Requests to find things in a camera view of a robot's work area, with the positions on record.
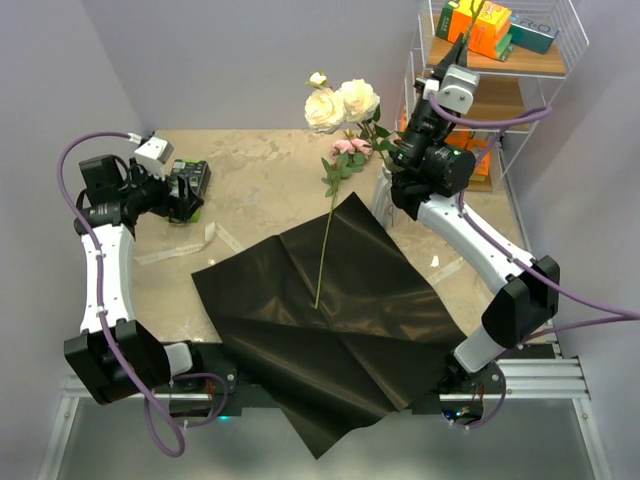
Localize beige printed ribbon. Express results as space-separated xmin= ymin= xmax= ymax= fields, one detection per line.
xmin=134 ymin=222 xmax=244 ymax=265

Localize pink rose stem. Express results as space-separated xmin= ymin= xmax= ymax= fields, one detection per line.
xmin=463 ymin=0 xmax=486 ymax=46
xmin=313 ymin=130 xmax=375 ymax=310

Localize white rose stem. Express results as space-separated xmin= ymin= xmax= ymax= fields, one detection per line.
xmin=304 ymin=71 xmax=395 ymax=171

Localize black wrapping paper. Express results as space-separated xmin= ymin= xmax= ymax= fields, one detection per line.
xmin=192 ymin=194 xmax=464 ymax=457

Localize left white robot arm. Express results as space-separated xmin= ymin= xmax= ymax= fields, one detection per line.
xmin=64 ymin=153 xmax=207 ymax=405

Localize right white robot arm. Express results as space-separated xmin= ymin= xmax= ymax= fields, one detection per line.
xmin=390 ymin=37 xmax=560 ymax=393

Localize white ribbed ceramic vase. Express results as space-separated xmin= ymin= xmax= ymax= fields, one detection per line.
xmin=370 ymin=164 xmax=401 ymax=230

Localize black green product box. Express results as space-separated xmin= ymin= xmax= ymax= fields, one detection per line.
xmin=169 ymin=159 xmax=211 ymax=223

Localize orange box top shelf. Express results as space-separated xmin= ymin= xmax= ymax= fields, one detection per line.
xmin=435 ymin=0 xmax=513 ymax=62

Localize orange packet bottom shelf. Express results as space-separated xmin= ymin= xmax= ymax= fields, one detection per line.
xmin=467 ymin=138 xmax=491 ymax=182

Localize teal box top shelf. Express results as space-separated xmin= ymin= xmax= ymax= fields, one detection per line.
xmin=509 ymin=14 xmax=559 ymax=54

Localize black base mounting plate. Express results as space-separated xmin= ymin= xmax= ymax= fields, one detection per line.
xmin=134 ymin=341 xmax=506 ymax=419

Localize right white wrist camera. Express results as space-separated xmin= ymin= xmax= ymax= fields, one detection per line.
xmin=422 ymin=65 xmax=480 ymax=115

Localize white wire wooden shelf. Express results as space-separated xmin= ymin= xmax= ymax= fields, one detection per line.
xmin=393 ymin=0 xmax=590 ymax=194

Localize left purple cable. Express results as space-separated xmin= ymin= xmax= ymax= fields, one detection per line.
xmin=56 ymin=131 xmax=187 ymax=459

